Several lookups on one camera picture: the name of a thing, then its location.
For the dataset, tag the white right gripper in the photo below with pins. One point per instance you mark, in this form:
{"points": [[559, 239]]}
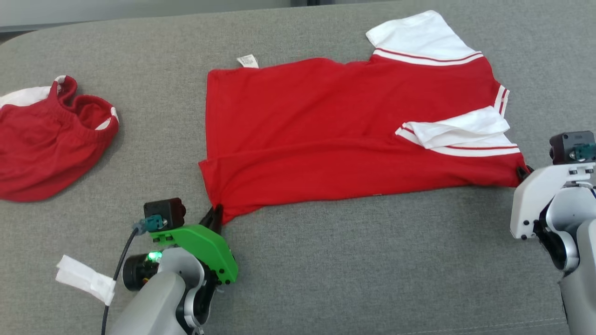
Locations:
{"points": [[531, 200]]}

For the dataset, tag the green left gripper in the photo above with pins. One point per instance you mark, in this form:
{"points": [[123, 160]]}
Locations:
{"points": [[209, 246]]}

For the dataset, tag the red shirt with white sleeves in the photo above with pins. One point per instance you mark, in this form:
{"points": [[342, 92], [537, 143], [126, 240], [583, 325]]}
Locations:
{"points": [[326, 130]]}

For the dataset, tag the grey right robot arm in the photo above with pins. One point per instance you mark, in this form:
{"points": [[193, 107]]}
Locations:
{"points": [[582, 279]]}

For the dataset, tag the white label tag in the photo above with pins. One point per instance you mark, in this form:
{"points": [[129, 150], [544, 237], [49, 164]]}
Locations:
{"points": [[84, 278]]}

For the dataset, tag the red shorts with elastic waist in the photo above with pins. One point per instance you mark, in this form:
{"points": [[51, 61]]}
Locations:
{"points": [[42, 149]]}

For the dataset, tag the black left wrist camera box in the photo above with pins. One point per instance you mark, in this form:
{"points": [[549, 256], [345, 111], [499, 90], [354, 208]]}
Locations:
{"points": [[165, 211]]}

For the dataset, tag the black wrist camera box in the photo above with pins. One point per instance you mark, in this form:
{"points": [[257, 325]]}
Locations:
{"points": [[570, 144], [165, 211]]}

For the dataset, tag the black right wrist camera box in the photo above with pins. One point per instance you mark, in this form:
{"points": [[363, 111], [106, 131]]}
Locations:
{"points": [[570, 144]]}

